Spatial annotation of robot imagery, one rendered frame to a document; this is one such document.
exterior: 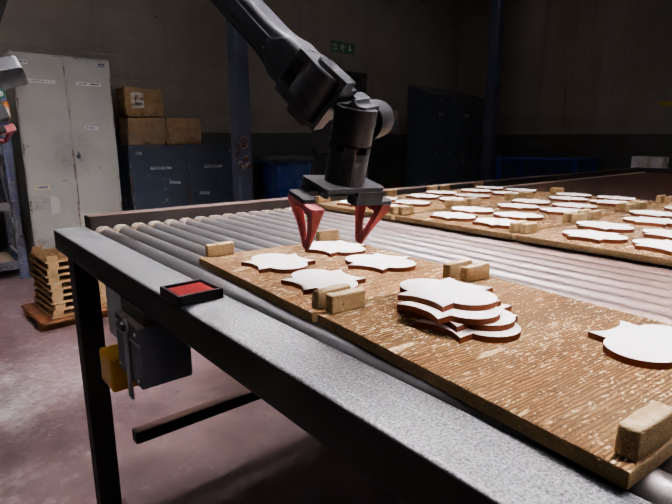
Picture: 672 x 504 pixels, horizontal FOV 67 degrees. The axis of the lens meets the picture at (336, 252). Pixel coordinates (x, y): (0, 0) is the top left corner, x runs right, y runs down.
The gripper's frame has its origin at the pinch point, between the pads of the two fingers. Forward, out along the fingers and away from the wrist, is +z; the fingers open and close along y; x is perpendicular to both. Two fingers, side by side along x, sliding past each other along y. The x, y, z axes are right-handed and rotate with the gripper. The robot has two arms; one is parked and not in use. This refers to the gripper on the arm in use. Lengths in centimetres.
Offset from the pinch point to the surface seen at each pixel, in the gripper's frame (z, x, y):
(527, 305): 2.8, 21.5, -19.7
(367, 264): 9.2, -7.1, -14.0
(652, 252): 3, 15, -71
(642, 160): 53, -237, -634
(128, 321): 27.7, -30.3, 21.9
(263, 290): 10.6, -6.2, 7.4
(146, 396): 139, -136, -11
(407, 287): 1.8, 13.0, -3.9
